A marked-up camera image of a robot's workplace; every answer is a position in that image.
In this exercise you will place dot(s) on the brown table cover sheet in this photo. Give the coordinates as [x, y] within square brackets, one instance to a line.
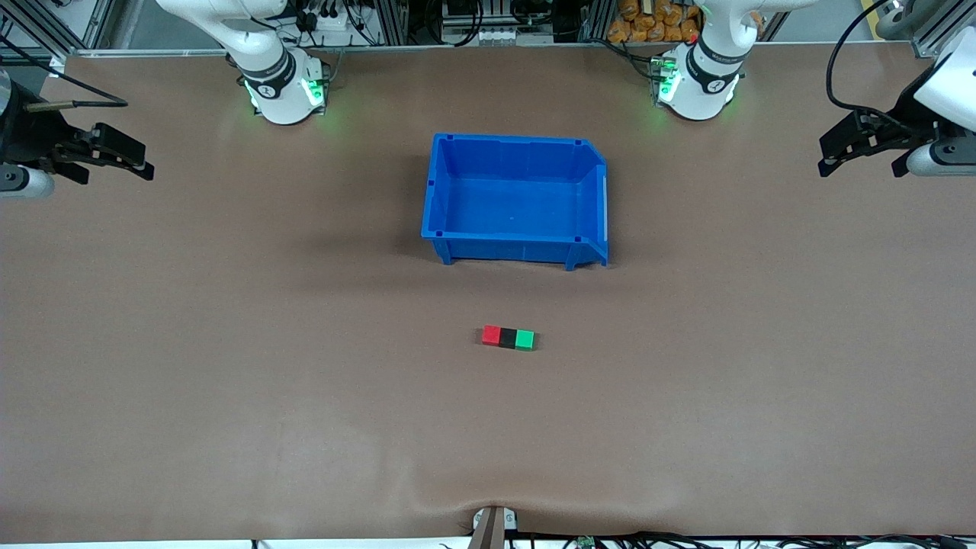
[305, 442]

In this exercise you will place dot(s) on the aluminium frame profile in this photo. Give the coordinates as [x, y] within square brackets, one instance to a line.
[46, 27]
[934, 30]

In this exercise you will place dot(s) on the red cube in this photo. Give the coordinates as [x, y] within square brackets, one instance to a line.
[492, 335]

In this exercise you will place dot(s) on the aluminium post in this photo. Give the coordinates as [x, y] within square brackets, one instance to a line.
[393, 19]
[595, 19]

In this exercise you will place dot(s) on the bag of orange snacks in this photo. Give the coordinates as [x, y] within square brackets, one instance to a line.
[648, 23]

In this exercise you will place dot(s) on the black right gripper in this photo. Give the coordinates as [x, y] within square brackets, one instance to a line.
[21, 131]

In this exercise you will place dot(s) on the white corner bracket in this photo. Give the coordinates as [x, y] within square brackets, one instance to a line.
[56, 66]

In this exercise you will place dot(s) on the blue plastic storage bin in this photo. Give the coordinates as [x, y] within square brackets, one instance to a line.
[518, 206]

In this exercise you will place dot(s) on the green cube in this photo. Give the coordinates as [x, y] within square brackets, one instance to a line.
[524, 340]

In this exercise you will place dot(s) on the black cube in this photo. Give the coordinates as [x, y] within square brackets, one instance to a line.
[508, 338]

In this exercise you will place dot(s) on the white power strip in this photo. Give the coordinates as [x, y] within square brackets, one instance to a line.
[343, 27]

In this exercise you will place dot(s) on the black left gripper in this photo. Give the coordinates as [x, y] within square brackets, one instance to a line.
[909, 111]

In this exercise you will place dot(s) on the background control equipment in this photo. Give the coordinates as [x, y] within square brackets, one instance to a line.
[496, 34]

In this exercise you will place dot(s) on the grey edge clamp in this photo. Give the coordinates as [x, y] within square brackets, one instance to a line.
[492, 526]

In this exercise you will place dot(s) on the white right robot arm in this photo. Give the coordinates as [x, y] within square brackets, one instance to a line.
[274, 84]

